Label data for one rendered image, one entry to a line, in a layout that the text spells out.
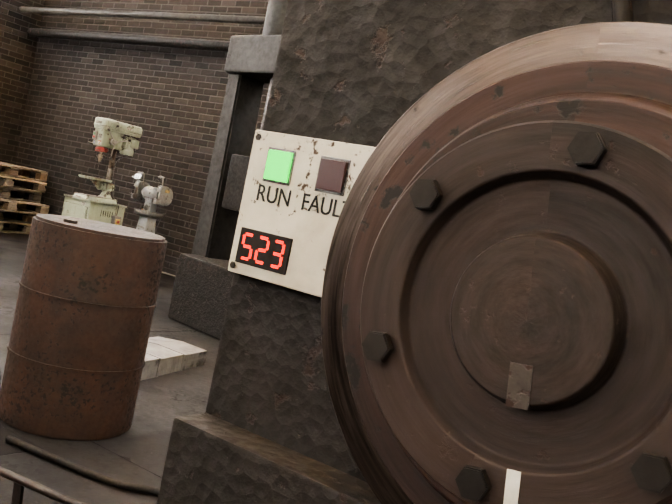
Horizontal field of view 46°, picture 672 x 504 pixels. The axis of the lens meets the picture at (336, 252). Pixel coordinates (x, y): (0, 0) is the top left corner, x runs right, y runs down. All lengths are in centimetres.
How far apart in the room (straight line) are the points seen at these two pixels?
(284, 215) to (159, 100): 917
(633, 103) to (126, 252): 290
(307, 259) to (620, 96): 43
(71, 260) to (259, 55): 345
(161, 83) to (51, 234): 684
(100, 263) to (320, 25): 246
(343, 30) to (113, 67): 993
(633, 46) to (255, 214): 50
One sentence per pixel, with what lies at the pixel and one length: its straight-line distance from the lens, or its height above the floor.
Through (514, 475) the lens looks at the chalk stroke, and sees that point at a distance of 58.
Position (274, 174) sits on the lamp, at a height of 119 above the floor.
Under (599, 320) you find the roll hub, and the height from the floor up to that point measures 113.
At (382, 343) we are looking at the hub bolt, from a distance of 60.
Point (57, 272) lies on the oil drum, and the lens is 340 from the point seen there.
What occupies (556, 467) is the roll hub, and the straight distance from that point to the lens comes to 57.
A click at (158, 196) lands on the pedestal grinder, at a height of 90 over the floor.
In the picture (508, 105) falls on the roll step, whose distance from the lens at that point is 66.
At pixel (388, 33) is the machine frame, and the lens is 94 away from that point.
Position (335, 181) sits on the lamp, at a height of 119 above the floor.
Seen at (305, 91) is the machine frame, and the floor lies 130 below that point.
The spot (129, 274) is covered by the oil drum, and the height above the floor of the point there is 72.
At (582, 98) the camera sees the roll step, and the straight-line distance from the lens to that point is 62.
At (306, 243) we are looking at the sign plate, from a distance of 92.
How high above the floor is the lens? 116
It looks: 3 degrees down
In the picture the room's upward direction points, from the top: 12 degrees clockwise
